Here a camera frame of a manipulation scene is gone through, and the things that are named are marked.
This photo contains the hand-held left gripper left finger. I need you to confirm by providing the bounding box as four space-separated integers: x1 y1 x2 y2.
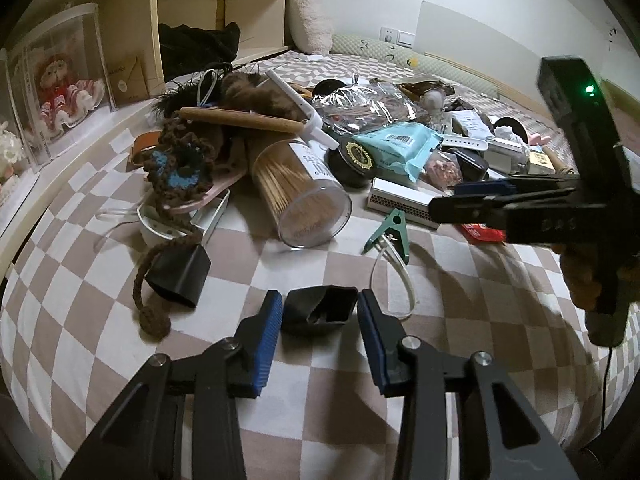
60 290 283 480

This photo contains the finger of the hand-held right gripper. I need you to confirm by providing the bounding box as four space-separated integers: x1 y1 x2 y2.
429 187 581 226
454 176 576 197

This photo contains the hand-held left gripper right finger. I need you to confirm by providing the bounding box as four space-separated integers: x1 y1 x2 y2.
357 287 581 480

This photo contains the small black plastic cup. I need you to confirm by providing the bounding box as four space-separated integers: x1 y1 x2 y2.
282 284 359 337

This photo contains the person's right hand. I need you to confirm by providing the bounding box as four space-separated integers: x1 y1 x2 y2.
560 247 601 308

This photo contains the black zip case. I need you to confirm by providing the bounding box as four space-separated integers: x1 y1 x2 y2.
457 152 490 182

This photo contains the red packet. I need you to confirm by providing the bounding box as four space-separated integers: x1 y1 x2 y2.
459 222 506 244

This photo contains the bag of pink beads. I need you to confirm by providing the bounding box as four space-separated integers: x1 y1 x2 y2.
422 157 464 192

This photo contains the round pink mirror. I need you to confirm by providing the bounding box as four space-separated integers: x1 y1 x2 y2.
492 116 529 143

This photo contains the silver harmonica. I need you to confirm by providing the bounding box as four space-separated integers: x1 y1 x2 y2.
368 177 442 232

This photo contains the green plastic clip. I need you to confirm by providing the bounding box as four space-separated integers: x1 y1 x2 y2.
361 208 412 267

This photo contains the teal wet wipes packet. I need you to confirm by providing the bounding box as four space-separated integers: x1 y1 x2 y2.
352 123 444 184

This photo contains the round black tin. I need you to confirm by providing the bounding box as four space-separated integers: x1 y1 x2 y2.
327 135 376 189

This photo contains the green bolster pillow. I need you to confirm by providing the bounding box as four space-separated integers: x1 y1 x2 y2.
332 33 501 99

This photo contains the crinkled silver foil bag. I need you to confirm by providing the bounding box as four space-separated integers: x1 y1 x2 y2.
319 84 417 129

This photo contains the clear toothpick jar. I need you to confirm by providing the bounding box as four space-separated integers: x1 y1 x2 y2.
251 139 352 249

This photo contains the checkered bed sheet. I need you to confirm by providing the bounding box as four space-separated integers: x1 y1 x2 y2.
0 50 640 480

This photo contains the white plastic tool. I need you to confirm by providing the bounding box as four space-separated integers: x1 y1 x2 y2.
264 69 339 151

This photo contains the brown crochet pouch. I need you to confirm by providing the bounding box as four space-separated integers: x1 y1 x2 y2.
132 119 227 335

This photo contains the brown leather piece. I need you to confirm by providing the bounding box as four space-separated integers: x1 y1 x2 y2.
130 130 166 167

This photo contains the brown fur tail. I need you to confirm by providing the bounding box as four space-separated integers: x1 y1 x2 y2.
219 72 296 122

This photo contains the white fluffy pillow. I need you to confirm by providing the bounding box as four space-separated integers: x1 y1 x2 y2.
289 0 335 55

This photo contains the black feather toy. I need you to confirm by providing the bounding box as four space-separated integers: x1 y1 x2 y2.
149 72 221 117

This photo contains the brown paper envelope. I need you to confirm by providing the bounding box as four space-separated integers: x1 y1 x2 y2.
107 54 149 109

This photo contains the black cloth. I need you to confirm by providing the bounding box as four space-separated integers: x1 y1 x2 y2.
158 22 241 84

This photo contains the display box with white plush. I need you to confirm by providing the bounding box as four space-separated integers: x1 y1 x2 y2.
0 50 41 197

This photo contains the display box with red doll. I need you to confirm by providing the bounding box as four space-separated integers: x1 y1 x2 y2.
7 2 119 167

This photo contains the white watch strap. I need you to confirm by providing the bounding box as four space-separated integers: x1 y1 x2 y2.
442 134 489 152

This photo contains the white cord loop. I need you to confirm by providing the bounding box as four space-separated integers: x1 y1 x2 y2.
372 239 419 319

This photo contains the white wire hanger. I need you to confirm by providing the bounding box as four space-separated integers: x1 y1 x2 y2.
94 189 232 242

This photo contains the white wall socket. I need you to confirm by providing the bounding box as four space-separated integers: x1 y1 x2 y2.
379 26 416 49

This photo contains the wooden handled brush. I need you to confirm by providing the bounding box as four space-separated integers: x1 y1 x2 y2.
178 106 307 134

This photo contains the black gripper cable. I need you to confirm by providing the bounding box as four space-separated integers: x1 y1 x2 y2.
600 344 619 442

